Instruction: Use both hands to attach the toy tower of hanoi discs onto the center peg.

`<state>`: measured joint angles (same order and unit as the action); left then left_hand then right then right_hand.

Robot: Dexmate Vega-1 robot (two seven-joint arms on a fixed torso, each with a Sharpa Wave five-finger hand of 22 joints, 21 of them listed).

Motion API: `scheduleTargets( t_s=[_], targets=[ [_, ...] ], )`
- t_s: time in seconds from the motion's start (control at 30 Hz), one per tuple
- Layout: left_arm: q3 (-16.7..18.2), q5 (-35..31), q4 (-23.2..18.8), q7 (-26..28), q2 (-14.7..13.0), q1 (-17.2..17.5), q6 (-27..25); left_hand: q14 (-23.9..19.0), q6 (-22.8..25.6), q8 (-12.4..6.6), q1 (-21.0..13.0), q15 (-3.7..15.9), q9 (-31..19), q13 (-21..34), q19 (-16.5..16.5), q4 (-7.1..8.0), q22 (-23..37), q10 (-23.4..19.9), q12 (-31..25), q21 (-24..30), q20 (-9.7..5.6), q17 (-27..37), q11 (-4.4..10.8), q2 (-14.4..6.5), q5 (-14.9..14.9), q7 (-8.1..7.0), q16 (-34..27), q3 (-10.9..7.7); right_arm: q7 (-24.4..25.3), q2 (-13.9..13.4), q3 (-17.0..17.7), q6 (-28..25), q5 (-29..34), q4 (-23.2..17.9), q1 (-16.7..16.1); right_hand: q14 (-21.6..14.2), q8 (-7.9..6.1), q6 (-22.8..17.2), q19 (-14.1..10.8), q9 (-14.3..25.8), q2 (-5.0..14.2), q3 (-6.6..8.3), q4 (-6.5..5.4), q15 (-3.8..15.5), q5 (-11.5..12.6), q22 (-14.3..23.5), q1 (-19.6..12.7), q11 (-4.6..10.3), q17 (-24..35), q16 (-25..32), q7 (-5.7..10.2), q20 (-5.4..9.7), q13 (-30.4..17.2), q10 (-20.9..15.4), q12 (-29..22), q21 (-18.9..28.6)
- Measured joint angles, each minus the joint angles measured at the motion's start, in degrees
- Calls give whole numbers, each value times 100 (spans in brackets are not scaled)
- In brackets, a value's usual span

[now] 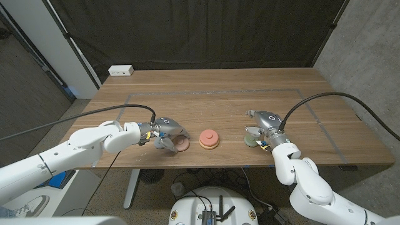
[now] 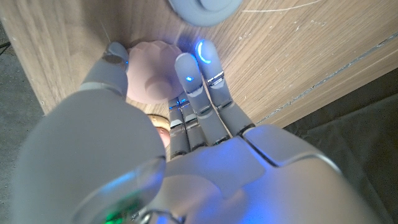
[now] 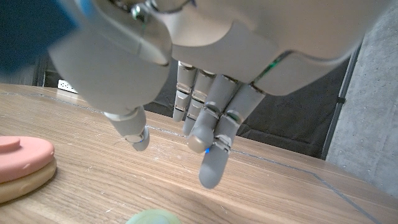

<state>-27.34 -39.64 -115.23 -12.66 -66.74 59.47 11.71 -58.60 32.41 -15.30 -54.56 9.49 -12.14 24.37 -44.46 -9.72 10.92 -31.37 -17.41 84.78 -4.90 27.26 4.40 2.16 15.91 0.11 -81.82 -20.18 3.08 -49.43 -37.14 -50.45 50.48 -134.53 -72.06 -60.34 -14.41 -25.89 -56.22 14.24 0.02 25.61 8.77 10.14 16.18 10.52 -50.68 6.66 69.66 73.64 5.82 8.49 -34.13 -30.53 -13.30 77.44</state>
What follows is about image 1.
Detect grey router with black antennas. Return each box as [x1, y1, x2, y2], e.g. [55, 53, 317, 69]
[201, 195, 236, 225]

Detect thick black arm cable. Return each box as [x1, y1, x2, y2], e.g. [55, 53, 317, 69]
[278, 91, 400, 142]
[0, 104, 157, 142]

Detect blue foot pedal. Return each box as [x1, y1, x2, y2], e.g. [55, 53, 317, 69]
[46, 170, 76, 189]

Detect white robot torso edge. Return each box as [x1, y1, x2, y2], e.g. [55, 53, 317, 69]
[0, 216, 128, 225]

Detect orange toy disc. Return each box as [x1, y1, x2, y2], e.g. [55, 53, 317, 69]
[199, 140, 221, 150]

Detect grey tape outline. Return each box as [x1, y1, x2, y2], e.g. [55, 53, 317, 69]
[93, 88, 349, 168]

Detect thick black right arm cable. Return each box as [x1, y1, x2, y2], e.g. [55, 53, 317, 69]
[278, 91, 400, 142]

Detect person's leg in blue jeans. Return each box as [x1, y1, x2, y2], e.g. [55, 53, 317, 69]
[0, 205, 16, 219]

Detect coral red toy disc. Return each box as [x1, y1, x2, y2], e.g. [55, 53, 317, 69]
[199, 129, 220, 147]

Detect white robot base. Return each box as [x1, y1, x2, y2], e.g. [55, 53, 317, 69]
[168, 186, 259, 225]

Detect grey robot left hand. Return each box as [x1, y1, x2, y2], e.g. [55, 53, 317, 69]
[137, 117, 191, 154]

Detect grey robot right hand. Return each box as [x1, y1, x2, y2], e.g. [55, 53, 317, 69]
[245, 109, 292, 151]

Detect grey and white shoe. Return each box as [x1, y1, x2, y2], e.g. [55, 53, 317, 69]
[12, 194, 50, 219]

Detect round grey floor object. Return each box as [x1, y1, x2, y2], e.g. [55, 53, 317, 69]
[171, 182, 186, 197]

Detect black backdrop stand pole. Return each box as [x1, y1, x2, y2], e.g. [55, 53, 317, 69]
[310, 0, 351, 68]
[41, 0, 103, 90]

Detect small black floor fan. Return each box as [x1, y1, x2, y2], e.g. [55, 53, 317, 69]
[139, 168, 165, 184]

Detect dusty pink toy disc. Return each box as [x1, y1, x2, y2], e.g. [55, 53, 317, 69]
[173, 136, 191, 153]

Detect black backdrop curtain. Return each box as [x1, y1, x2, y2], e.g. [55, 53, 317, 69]
[48, 0, 348, 84]

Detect green toy disc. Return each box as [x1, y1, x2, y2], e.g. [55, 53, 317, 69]
[243, 133, 260, 148]

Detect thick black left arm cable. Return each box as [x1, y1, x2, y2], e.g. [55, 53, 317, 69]
[0, 104, 157, 142]

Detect white floor platform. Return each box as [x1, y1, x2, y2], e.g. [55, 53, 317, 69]
[0, 168, 101, 219]

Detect thin black left wrist cable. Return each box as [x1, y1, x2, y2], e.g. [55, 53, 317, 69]
[61, 151, 122, 217]

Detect black power adapter box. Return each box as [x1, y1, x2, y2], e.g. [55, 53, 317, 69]
[257, 206, 290, 225]

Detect white power strip box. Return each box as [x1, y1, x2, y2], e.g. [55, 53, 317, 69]
[107, 64, 134, 77]

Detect white table leg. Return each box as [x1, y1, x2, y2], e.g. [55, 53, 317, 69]
[123, 168, 141, 209]

